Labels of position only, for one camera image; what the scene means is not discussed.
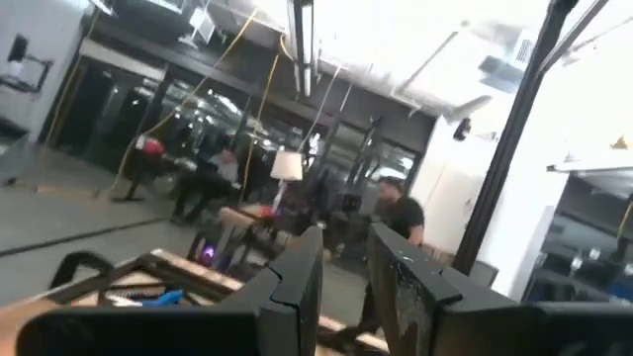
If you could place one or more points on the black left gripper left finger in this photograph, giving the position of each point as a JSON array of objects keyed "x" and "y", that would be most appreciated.
[{"x": 297, "y": 306}]

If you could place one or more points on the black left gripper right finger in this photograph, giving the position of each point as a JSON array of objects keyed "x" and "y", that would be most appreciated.
[{"x": 410, "y": 296}]

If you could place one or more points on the person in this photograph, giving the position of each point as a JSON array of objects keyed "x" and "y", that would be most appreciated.
[
  {"x": 220, "y": 170},
  {"x": 403, "y": 217}
]

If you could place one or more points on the purple lit device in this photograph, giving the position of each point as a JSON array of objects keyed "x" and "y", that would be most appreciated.
[{"x": 207, "y": 253}]

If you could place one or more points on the red object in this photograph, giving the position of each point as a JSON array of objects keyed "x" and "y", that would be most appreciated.
[{"x": 153, "y": 147}]

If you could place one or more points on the wooden work table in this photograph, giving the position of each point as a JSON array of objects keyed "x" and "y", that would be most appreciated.
[{"x": 79, "y": 256}]

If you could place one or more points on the black pendant light bar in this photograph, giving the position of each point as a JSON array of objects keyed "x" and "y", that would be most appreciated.
[{"x": 306, "y": 74}]

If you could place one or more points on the white ceiling air unit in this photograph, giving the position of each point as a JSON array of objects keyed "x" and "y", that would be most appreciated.
[{"x": 521, "y": 49}]

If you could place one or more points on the black wall camera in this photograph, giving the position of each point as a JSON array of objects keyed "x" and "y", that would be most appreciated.
[{"x": 462, "y": 129}]

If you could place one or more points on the black upright frame post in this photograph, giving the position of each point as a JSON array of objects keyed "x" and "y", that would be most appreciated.
[{"x": 514, "y": 123}]

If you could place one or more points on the black wall bracket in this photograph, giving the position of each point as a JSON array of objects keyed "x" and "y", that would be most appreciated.
[{"x": 19, "y": 49}]

